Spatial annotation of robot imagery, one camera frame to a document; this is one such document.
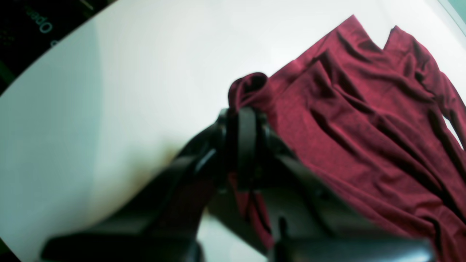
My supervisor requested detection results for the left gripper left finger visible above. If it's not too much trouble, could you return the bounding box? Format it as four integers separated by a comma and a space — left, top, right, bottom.
40, 109, 229, 262

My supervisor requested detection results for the dark red long-sleeve t-shirt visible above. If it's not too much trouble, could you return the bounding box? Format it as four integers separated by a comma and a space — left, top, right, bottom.
228, 16, 466, 262

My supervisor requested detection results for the black OpenArm labelled case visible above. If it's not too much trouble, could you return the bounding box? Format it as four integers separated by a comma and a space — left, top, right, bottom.
0, 0, 113, 93

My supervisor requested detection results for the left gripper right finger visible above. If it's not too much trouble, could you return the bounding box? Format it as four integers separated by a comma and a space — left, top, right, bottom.
237, 107, 435, 262

